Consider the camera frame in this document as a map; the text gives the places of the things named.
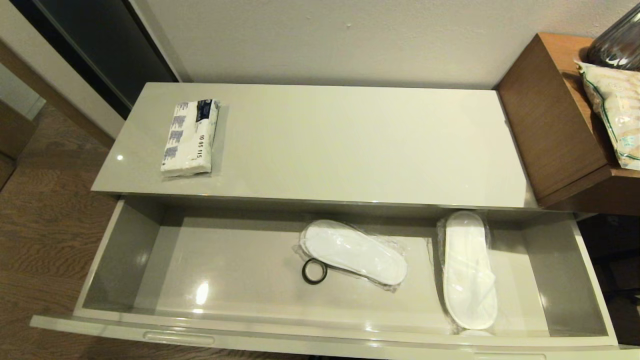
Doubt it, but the white glossy drawer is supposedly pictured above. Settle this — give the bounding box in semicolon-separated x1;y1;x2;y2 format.
29;194;640;360

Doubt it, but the white tissue pack blue print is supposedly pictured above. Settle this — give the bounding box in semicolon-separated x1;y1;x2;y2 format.
160;98;221;177

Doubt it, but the white glossy cabinet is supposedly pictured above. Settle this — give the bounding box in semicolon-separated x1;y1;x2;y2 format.
90;81;540;210

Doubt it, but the white slipper in crumpled plastic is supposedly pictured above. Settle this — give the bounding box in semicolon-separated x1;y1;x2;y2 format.
298;218;408;293

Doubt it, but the black tape roll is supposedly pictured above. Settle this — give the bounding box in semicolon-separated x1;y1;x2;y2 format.
301;258;328;286

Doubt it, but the white slipper in smooth plastic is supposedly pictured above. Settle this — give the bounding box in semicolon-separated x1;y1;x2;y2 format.
436;210;499;332

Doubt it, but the brown wooden desk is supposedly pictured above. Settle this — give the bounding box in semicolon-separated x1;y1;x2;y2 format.
495;31;640;216

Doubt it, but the brown wooden door trim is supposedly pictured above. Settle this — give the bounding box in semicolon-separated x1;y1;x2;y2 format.
0;39;116;150

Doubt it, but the clear snack bag green print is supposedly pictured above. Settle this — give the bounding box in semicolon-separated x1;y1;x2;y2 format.
575;60;640;171

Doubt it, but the brown wooden furniture piece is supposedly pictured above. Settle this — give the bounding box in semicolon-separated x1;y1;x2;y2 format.
0;99;37;191

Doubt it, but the dark glass vase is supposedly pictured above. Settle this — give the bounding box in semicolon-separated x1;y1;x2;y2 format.
586;2;640;71

